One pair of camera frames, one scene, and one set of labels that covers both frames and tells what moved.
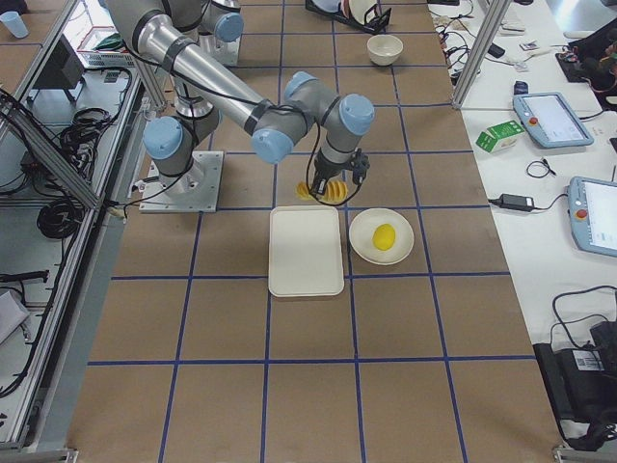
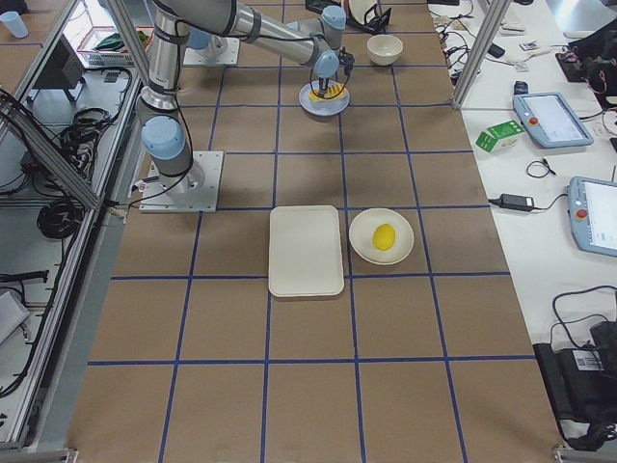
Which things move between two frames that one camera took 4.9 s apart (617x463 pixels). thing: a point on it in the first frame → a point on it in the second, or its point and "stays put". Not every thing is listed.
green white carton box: x=499 y=136 stays put
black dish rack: x=372 y=23 stays put
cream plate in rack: x=360 y=8 stays put
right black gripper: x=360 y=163 → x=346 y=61
